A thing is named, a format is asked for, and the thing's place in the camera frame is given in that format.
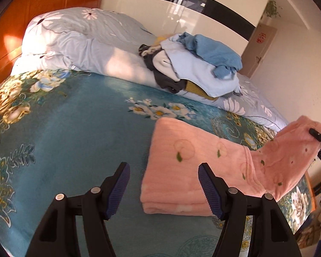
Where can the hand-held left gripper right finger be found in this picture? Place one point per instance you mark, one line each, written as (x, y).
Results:
(210, 192)

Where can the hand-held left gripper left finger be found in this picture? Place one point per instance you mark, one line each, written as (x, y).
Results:
(117, 192)

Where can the pink peach-print fleece garment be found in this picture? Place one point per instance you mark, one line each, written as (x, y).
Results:
(182, 166)

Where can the pile of clothes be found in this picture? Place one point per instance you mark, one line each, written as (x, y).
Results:
(198, 72)

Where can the wooden bed footboard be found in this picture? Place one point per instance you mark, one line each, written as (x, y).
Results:
(311, 192)

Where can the teal floral blanket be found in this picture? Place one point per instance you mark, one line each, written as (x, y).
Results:
(69, 139)

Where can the yellow garment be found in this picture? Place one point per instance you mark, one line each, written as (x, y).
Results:
(195, 88)

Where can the beige room door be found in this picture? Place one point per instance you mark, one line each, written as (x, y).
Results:
(256, 50)

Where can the red door decoration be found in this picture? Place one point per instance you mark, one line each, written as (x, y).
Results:
(261, 37)

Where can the white garment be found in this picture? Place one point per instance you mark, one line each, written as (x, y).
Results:
(163, 64)

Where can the blue garment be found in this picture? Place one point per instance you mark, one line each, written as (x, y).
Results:
(216, 50)

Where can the green hanging plant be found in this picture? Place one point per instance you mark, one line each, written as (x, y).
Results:
(272, 8)

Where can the grey-blue daisy-print duvet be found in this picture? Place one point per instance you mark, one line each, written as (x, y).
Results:
(96, 50)

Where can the white wardrobe with black band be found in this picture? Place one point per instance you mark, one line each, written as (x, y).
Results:
(149, 8)

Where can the wooden bed headboard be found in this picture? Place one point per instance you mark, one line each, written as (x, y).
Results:
(42, 5)

